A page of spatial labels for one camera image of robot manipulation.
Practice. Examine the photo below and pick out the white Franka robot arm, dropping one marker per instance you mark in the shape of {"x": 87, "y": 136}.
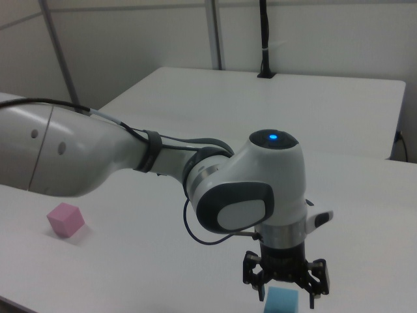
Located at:
{"x": 81, "y": 156}

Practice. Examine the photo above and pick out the white side table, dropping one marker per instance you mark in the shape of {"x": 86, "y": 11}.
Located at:
{"x": 293, "y": 98}

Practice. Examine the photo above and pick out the blue cube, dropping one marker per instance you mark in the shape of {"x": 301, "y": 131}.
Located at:
{"x": 281, "y": 301}

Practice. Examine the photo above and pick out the grey metal partition post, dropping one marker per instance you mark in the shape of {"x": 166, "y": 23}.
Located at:
{"x": 215, "y": 32}
{"x": 60, "y": 55}

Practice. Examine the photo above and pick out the black camera stand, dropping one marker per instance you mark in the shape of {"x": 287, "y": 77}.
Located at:
{"x": 265, "y": 32}

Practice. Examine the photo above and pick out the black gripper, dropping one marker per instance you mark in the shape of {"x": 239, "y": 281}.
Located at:
{"x": 283, "y": 264}

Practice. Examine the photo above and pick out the pink cube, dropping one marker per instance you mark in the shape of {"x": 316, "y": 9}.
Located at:
{"x": 65, "y": 221}

